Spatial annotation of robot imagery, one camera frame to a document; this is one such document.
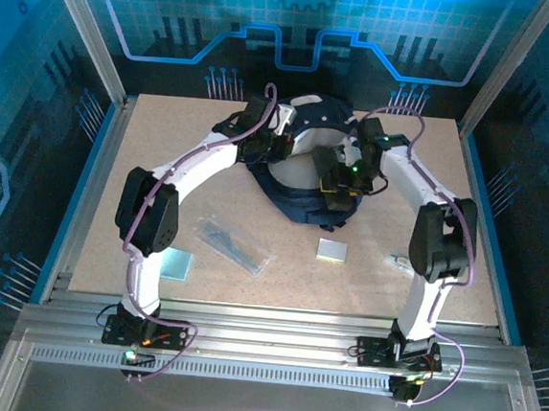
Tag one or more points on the navy blue student backpack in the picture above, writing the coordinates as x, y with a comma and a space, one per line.
298, 207

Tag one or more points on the small white item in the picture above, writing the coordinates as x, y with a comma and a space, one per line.
399, 262

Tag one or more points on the clear plastic bag of pens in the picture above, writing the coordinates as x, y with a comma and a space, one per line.
232, 245

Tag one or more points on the light teal square note pad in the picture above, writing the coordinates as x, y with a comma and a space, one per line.
180, 264

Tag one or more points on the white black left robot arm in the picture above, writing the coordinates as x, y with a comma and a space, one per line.
196, 165

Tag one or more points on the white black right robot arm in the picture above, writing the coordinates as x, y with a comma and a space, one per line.
403, 168

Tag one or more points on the aluminium front beam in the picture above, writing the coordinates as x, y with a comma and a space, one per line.
267, 339

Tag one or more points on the small black controller with LED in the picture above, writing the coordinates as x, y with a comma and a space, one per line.
402, 390
143, 361

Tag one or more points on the steel sheet panel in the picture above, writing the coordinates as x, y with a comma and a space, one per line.
261, 406

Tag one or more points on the aluminium side rail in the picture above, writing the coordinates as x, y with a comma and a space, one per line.
469, 150
107, 152

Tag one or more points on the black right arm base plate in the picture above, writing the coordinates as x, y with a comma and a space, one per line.
372, 351

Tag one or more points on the aluminium frame post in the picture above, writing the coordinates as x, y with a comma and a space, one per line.
503, 67
92, 40

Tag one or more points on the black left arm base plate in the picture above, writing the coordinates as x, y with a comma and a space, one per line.
172, 333

